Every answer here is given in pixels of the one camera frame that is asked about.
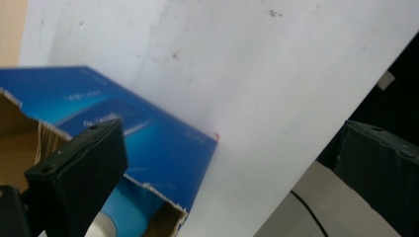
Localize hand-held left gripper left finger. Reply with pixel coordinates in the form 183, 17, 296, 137
24, 118, 129, 237

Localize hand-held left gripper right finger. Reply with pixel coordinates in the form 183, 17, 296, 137
335, 119, 419, 237

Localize blue cardboard box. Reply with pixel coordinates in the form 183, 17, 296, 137
0, 65, 219, 237

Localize blue roll with white end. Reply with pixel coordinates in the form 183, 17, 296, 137
86, 177, 167, 237

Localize white tape piece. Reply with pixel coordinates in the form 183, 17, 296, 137
377, 70, 396, 91

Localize white table mat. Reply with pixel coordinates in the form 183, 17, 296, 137
18, 0, 419, 237

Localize thin black floor cable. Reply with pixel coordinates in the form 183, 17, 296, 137
290, 190, 331, 237

